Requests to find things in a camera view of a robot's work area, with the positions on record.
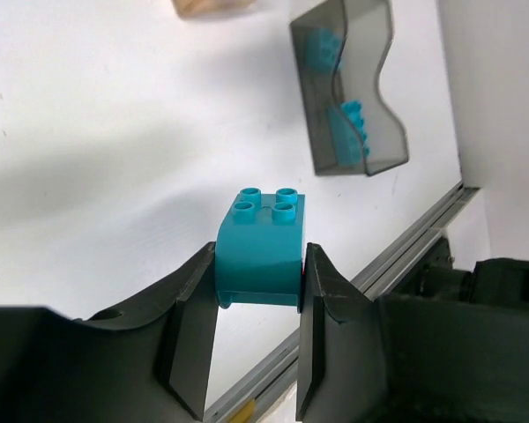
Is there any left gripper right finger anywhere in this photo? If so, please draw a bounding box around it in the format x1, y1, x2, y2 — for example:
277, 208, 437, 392
296, 243, 529, 422

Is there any teal frog oval lego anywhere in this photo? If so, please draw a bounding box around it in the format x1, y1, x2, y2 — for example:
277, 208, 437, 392
215, 187, 305, 308

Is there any small teal square lego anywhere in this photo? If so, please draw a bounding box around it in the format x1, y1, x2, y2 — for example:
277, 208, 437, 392
304, 27, 343, 74

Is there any smoky grey container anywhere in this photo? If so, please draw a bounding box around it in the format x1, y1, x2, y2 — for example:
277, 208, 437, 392
290, 1, 409, 176

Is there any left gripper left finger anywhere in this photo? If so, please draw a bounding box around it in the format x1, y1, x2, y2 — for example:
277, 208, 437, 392
0, 243, 218, 422

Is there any orange transparent container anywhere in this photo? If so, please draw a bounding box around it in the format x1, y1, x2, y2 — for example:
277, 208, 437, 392
171, 0, 255, 19

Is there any teal lego brick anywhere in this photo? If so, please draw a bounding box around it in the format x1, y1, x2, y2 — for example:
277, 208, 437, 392
328, 100, 370, 167

